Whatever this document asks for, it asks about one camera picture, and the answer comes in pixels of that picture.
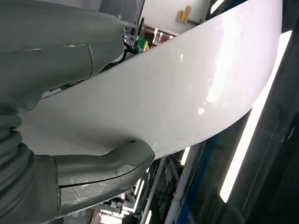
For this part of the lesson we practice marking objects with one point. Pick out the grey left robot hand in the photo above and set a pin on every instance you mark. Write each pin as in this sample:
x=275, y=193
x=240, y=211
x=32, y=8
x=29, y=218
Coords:
x=58, y=46

